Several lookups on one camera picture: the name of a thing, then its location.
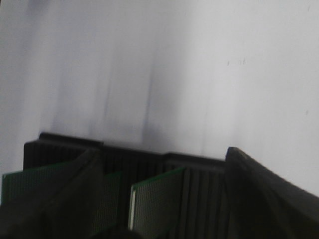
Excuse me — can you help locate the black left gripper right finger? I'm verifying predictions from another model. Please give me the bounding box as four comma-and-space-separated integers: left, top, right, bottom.
225, 147, 319, 239

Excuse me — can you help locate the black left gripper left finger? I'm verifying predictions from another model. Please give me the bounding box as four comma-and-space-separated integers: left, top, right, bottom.
0, 150, 103, 239

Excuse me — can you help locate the green perforated circuit board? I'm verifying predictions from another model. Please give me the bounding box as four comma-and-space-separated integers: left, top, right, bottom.
128, 167, 185, 239
1, 162, 122, 236

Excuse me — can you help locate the black slotted board rack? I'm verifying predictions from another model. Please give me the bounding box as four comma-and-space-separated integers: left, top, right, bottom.
23, 132, 230, 239

